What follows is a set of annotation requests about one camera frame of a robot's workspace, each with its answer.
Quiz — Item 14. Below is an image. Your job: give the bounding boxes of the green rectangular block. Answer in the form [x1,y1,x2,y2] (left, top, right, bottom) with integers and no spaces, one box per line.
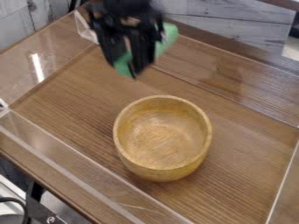
[113,23,178,79]

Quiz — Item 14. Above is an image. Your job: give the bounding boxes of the clear acrylic tray walls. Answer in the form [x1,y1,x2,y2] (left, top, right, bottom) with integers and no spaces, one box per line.
[0,16,299,224]

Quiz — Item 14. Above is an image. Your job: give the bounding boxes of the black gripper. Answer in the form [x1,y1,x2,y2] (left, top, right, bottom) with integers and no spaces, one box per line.
[85,0,164,78]

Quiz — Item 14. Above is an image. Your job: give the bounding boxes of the brown wooden bowl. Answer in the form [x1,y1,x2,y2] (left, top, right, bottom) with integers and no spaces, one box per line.
[113,95,212,182]

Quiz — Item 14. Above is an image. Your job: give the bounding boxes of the black cable on floor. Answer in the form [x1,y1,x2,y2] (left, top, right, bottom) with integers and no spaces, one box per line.
[0,197,31,224]

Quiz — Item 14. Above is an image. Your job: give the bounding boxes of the black table leg frame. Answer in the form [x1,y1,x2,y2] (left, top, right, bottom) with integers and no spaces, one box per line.
[23,181,66,224]

